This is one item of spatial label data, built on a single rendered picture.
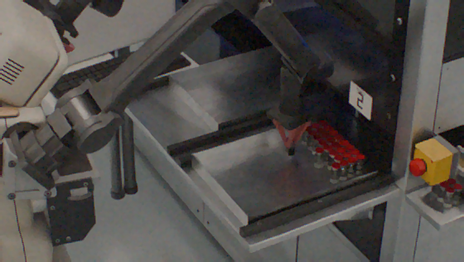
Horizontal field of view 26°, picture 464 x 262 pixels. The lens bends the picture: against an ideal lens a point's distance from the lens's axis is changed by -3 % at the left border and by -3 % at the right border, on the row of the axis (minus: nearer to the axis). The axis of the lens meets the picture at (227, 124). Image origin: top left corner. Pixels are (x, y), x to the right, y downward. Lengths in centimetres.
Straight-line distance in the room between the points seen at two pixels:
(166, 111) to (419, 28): 76
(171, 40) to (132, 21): 115
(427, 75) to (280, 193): 43
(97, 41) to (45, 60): 101
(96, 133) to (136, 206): 183
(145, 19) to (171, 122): 54
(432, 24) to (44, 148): 83
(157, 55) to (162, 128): 69
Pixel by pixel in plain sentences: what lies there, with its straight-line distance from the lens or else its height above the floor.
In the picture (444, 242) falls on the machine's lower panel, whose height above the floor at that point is 66.
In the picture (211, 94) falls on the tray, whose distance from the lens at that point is 269.
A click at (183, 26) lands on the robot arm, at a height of 142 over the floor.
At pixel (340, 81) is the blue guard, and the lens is 249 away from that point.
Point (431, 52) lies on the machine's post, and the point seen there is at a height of 124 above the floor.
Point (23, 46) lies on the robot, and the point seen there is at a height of 136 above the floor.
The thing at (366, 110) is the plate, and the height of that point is 101.
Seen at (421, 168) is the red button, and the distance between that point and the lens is 226.
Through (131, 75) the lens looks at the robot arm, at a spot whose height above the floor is 133.
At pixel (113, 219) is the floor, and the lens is 369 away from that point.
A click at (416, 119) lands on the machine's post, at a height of 108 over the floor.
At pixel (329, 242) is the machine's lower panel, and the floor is 53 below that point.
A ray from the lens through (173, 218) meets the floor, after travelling 368.
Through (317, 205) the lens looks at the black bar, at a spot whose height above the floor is 90.
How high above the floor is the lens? 232
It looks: 34 degrees down
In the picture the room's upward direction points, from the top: 1 degrees clockwise
